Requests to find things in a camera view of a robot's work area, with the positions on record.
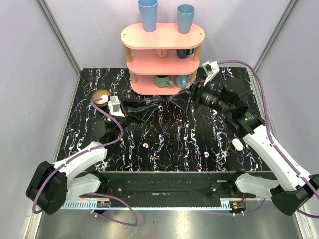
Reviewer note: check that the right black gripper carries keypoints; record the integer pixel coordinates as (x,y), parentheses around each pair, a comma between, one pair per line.
(182,99)

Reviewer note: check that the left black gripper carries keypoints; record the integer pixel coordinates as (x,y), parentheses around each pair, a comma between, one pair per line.
(127,111)

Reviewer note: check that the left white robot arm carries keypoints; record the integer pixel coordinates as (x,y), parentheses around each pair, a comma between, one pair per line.
(54,183)

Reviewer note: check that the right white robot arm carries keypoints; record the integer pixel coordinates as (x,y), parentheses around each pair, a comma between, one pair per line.
(292,186)

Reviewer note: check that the white oval case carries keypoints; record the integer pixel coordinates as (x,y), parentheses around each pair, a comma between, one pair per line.
(237,144)

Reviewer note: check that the light blue ceramic mug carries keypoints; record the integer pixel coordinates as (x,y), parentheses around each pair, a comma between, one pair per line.
(181,81)

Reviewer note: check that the green ceramic mug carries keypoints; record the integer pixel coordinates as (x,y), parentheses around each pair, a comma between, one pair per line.
(163,81)

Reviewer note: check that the pink three-tier wooden shelf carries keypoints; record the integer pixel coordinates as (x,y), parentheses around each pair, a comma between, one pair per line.
(143,63)

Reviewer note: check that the dark blue mug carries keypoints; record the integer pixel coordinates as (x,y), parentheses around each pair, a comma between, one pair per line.
(184,53)

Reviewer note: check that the pink mug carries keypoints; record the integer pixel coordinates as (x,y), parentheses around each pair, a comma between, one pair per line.
(161,53)

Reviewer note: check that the right light blue tumbler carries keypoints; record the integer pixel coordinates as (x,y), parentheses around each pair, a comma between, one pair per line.
(185,16)

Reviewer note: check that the light blue tumbler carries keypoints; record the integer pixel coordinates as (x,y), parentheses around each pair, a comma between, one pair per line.
(185,16)
(148,14)

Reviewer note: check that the left light blue tumbler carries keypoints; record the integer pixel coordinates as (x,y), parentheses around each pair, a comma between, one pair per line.
(148,14)

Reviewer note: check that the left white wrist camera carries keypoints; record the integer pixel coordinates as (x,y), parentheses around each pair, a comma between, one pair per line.
(114,106)

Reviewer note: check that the black mounting base plate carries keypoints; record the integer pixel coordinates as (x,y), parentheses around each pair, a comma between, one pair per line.
(146,184)

